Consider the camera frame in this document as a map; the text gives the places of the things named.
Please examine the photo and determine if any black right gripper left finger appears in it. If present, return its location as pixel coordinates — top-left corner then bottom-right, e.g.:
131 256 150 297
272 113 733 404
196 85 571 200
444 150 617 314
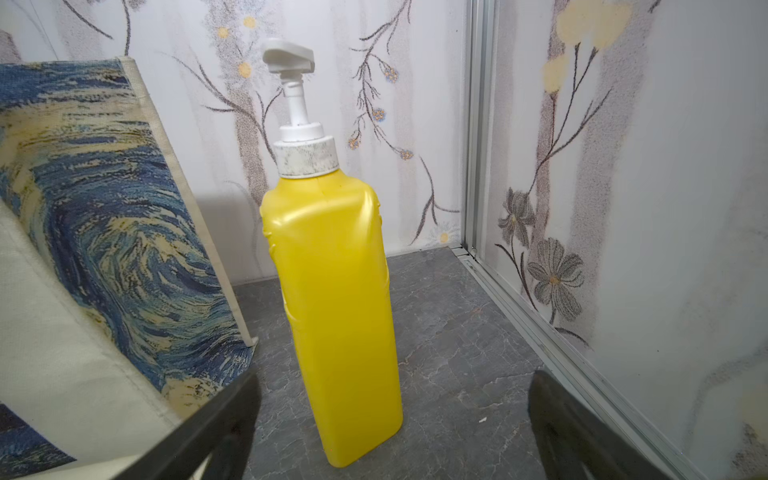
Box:
117 370 261 479

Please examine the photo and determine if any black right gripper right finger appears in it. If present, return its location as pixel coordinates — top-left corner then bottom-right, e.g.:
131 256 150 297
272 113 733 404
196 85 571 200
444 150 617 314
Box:
528 370 668 480

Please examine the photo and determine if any cream canvas starry-night shopping bag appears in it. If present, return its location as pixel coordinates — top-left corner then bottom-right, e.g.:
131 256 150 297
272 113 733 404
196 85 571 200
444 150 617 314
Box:
1 57 253 479

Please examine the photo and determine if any yellow pump dish soap bottle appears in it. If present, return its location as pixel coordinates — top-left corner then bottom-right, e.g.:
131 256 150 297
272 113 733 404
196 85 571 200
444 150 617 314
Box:
260 39 403 468

